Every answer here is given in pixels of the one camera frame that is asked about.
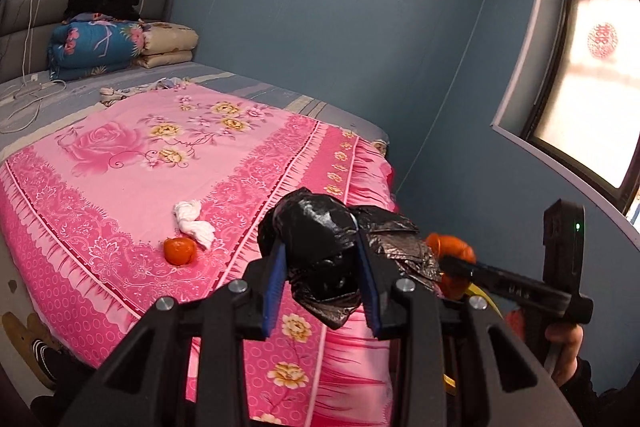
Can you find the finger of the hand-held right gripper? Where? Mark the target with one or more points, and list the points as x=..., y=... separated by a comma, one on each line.
x=500, y=279

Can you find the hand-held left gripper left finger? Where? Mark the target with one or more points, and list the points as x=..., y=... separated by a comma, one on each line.
x=275, y=282

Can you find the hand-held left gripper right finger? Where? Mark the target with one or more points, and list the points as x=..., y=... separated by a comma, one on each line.
x=367, y=287

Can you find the black plastic bag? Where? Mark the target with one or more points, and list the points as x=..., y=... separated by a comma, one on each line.
x=315, y=237

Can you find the person's right forearm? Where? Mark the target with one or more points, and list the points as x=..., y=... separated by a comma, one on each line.
x=605, y=402

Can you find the person's right hand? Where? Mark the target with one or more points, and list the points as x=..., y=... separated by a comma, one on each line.
x=565, y=349

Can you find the crumpled white tissue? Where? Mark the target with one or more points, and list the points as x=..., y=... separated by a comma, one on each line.
x=200, y=232

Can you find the tangerine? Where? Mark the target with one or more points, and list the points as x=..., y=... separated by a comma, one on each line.
x=180, y=251

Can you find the pink floral blanket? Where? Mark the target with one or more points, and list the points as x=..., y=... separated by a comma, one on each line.
x=100, y=187

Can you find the red paper window decoration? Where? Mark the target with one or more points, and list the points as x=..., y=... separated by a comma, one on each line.
x=602, y=41

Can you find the small pale blue cloth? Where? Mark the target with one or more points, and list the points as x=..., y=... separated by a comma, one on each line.
x=170, y=83

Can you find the black striped shoe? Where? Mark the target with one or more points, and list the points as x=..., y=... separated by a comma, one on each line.
x=44, y=357

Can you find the beige folded quilt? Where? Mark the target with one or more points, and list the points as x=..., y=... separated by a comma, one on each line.
x=167, y=39

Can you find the blue floral folded quilt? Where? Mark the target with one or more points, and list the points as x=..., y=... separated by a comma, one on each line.
x=85, y=47

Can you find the grey padded headboard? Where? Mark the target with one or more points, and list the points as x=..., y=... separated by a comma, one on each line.
x=20, y=42

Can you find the window with grey frame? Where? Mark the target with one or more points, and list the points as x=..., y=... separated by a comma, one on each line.
x=590, y=107

